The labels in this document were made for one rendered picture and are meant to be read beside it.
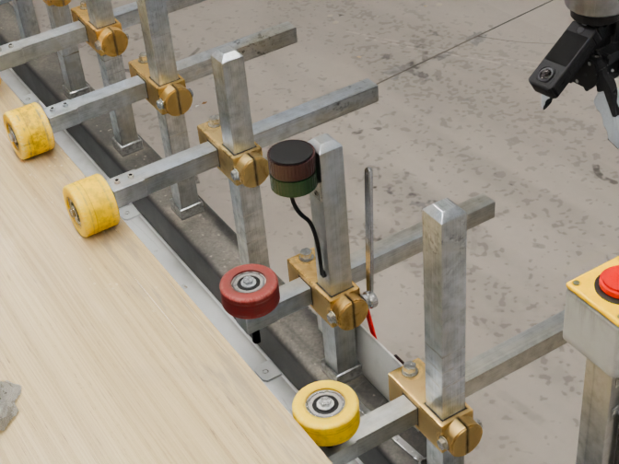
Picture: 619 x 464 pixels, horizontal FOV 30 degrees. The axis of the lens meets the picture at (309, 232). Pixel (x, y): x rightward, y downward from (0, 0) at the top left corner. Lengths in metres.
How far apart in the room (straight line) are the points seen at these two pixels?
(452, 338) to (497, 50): 2.60
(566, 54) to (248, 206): 0.52
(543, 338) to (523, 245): 1.49
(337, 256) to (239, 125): 0.26
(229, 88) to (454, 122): 1.94
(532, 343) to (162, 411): 0.50
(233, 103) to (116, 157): 0.61
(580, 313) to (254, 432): 0.47
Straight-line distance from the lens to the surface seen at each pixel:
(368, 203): 1.57
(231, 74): 1.63
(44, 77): 2.55
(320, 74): 3.80
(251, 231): 1.79
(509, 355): 1.55
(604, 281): 1.06
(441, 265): 1.28
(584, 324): 1.07
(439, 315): 1.33
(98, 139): 2.30
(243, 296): 1.54
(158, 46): 1.87
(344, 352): 1.67
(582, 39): 1.67
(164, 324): 1.53
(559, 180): 3.29
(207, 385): 1.44
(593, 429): 1.18
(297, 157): 1.42
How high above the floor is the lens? 1.91
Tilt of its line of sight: 38 degrees down
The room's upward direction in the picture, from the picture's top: 5 degrees counter-clockwise
